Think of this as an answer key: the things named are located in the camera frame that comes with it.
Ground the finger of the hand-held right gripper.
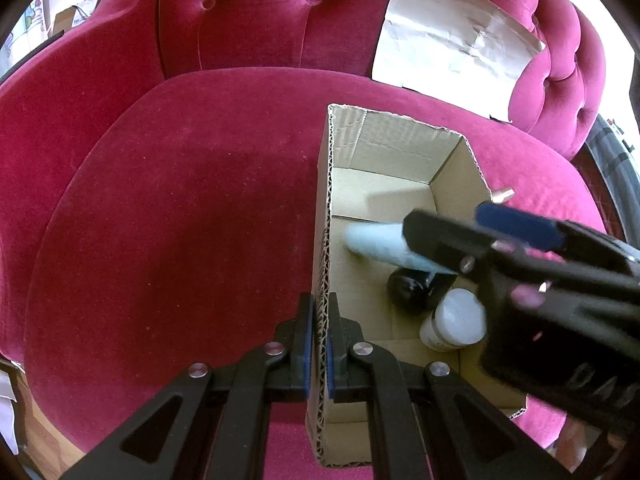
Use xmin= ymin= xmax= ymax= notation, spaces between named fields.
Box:
xmin=475 ymin=201 xmax=640 ymax=281
xmin=402 ymin=210 xmax=501 ymax=276

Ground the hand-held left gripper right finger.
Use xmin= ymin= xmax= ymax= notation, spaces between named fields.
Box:
xmin=327 ymin=295 xmax=576 ymax=480

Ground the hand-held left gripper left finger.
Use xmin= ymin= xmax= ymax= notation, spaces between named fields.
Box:
xmin=60 ymin=292 xmax=316 ymax=480

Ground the small black jar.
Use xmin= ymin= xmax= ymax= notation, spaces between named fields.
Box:
xmin=386 ymin=269 xmax=436 ymax=317

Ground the light blue bottle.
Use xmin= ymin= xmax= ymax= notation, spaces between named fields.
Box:
xmin=345 ymin=223 xmax=458 ymax=277

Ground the small white jar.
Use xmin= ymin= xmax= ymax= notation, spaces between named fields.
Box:
xmin=419 ymin=288 xmax=488 ymax=352

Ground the cardboard box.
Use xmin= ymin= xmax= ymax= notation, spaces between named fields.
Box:
xmin=305 ymin=103 xmax=528 ymax=468

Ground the grey plaid blanket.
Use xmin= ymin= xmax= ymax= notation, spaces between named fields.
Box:
xmin=597 ymin=117 xmax=640 ymax=241

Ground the creased beige paper sheet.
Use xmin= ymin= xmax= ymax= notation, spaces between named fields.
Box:
xmin=371 ymin=0 xmax=547 ymax=123

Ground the red tufted velvet sofa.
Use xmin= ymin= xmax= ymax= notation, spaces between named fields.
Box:
xmin=0 ymin=0 xmax=617 ymax=467

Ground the small brown box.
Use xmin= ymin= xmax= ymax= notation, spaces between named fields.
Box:
xmin=52 ymin=5 xmax=96 ymax=36

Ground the cartoon cat wall poster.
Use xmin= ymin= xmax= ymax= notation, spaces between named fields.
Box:
xmin=15 ymin=0 xmax=51 ymax=31

